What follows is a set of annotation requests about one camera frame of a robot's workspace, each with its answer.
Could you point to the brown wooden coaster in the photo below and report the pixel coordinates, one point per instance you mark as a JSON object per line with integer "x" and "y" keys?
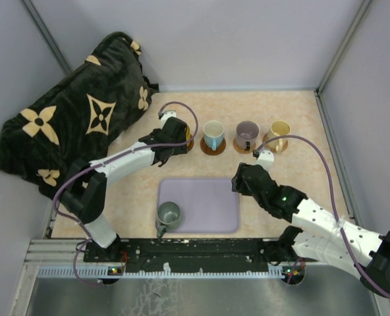
{"x": 208, "y": 151}
{"x": 190, "y": 145}

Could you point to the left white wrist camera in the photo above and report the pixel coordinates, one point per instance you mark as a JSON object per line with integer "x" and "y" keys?
{"x": 166, "y": 115}

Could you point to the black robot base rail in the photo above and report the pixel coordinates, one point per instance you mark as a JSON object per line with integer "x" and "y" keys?
{"x": 228, "y": 255}

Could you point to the grey ceramic mug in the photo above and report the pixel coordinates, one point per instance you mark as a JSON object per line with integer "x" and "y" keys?
{"x": 168, "y": 218}

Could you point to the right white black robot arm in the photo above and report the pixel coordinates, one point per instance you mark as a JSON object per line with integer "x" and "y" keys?
{"x": 317, "y": 233}

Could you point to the yellow transparent mug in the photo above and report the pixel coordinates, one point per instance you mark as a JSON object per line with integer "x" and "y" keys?
{"x": 188, "y": 134}

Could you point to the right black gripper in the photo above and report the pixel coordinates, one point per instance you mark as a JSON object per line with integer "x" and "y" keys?
{"x": 238, "y": 184}

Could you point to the white mug blue handle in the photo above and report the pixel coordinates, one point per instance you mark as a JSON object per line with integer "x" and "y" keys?
{"x": 213, "y": 134}

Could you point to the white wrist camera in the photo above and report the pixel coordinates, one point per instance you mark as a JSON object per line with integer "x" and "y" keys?
{"x": 166, "y": 115}
{"x": 265, "y": 159}

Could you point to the lavender plastic tray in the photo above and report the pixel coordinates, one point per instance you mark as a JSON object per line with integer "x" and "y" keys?
{"x": 208, "y": 205}

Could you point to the purple transparent mug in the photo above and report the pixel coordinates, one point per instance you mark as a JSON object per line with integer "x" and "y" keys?
{"x": 246, "y": 134}

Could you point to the cream yellow ceramic mug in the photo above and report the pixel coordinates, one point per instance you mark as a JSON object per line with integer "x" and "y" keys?
{"x": 278, "y": 128}

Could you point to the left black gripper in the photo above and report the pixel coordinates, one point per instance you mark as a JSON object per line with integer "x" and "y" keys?
{"x": 180, "y": 150}

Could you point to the black floral plush blanket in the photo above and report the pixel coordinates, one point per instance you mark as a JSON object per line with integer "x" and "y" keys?
{"x": 79, "y": 117}

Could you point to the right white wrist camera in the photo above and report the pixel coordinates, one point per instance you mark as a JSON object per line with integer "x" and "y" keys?
{"x": 265, "y": 159}

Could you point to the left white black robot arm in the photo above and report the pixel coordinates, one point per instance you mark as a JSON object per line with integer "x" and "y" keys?
{"x": 83, "y": 192}

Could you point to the light woven rattan coaster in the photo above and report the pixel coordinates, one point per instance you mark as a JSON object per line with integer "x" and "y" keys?
{"x": 241, "y": 150}

